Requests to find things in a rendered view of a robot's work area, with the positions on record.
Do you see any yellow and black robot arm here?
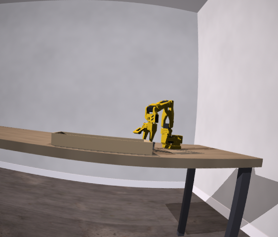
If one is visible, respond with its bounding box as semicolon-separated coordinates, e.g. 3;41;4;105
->
145;100;182;149

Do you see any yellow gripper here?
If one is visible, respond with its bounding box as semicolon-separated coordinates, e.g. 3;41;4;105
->
133;122;157;142

